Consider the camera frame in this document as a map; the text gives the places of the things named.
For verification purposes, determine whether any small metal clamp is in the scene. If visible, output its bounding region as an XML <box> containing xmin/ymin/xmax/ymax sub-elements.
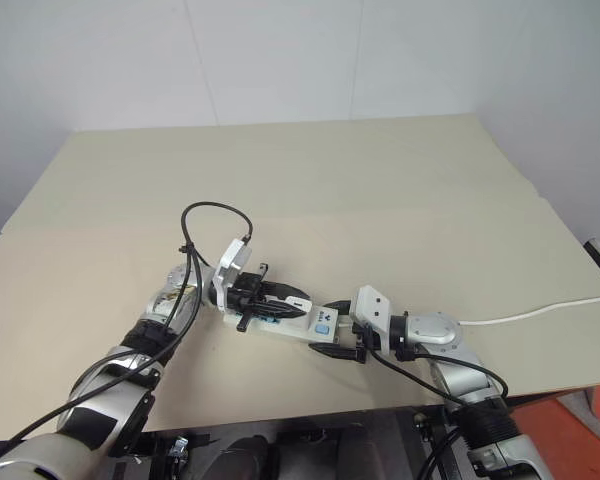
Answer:
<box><xmin>167</xmin><ymin>435</ymin><xmax>191</xmax><ymax>459</ymax></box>

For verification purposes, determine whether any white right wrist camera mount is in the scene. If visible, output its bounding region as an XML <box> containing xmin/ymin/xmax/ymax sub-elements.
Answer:
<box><xmin>349</xmin><ymin>284</ymin><xmax>394</xmax><ymax>351</ymax></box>

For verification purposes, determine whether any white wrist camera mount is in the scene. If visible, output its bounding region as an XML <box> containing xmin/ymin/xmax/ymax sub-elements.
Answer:
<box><xmin>210</xmin><ymin>238</ymin><xmax>254</xmax><ymax>314</ymax></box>
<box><xmin>349</xmin><ymin>284</ymin><xmax>394</xmax><ymax>351</ymax></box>

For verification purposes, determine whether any white power strip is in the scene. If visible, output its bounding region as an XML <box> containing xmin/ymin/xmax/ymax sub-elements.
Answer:
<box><xmin>223</xmin><ymin>299</ymin><xmax>349</xmax><ymax>347</ymax></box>

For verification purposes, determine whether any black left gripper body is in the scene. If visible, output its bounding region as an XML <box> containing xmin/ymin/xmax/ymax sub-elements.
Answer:
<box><xmin>227</xmin><ymin>262</ymin><xmax>277</xmax><ymax>334</ymax></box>

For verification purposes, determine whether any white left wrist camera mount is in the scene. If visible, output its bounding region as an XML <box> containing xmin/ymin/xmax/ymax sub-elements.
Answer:
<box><xmin>210</xmin><ymin>238</ymin><xmax>254</xmax><ymax>314</ymax></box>

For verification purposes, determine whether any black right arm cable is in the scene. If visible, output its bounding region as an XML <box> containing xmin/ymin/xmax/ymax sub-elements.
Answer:
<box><xmin>364</xmin><ymin>344</ymin><xmax>510</xmax><ymax>480</ymax></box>

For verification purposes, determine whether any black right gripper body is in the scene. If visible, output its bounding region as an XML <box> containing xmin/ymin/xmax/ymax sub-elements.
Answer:
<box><xmin>338</xmin><ymin>312</ymin><xmax>379</xmax><ymax>364</ymax></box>

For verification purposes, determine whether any white power strip cable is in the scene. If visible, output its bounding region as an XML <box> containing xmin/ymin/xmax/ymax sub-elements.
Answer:
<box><xmin>457</xmin><ymin>294</ymin><xmax>600</xmax><ymax>327</ymax></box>

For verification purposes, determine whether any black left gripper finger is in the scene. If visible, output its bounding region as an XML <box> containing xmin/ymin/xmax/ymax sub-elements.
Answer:
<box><xmin>266</xmin><ymin>281</ymin><xmax>311</xmax><ymax>301</ymax></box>
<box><xmin>265</xmin><ymin>300</ymin><xmax>307</xmax><ymax>319</ymax></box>

